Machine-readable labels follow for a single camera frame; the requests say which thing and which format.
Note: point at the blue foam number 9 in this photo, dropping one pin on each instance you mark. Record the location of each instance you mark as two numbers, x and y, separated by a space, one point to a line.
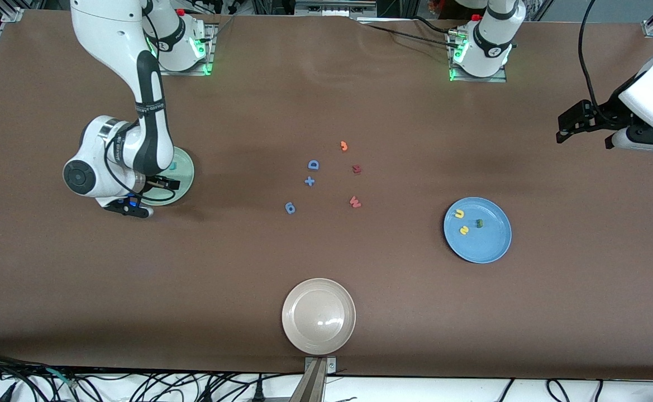
287 208

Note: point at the beige plate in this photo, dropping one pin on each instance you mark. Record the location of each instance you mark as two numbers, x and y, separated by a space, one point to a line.
318 316

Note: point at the red foam letter W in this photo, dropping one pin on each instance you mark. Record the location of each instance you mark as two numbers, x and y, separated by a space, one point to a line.
354 202

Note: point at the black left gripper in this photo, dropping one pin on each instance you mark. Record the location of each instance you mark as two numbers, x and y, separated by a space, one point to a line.
604 113

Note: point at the blue foam plus sign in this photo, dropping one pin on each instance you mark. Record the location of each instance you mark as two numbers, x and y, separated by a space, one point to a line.
309 181

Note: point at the brown table cover sheet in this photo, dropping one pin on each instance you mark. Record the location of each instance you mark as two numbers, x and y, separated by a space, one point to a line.
80 268

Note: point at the black power plug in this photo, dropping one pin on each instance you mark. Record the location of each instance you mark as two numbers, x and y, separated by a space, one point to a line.
257 394

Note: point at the red box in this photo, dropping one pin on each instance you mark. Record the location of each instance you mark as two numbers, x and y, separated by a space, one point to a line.
449 6

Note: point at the aluminium camera mount profile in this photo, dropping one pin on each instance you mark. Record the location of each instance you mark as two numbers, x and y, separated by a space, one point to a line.
315 379

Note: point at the blue foam letter D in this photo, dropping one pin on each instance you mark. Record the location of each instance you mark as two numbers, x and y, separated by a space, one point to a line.
310 164

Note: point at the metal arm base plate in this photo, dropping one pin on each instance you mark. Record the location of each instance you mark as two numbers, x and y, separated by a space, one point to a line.
499 78
206 61

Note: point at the blue plate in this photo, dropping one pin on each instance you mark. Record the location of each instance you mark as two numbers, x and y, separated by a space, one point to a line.
488 245

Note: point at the silver background frame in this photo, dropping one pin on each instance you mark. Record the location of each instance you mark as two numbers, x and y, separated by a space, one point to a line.
332 10

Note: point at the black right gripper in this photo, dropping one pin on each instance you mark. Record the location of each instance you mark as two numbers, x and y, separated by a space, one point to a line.
160 182

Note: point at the pale green plate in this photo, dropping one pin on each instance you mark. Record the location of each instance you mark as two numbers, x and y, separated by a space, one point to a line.
185 174

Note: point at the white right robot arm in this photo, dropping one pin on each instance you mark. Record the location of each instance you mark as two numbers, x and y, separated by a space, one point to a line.
114 33

